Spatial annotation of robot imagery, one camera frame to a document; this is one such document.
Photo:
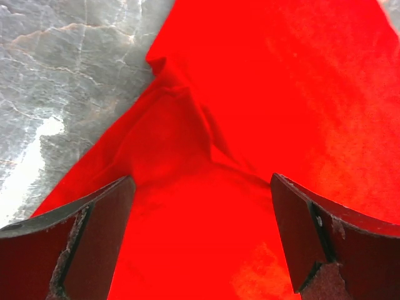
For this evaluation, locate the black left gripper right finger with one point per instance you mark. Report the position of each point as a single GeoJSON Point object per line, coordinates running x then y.
{"type": "Point", "coordinates": [333, 252]}

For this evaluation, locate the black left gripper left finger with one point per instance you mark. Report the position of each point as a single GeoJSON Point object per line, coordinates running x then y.
{"type": "Point", "coordinates": [69, 252]}

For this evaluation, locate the red t shirt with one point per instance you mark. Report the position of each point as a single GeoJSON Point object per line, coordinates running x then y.
{"type": "Point", "coordinates": [242, 90]}

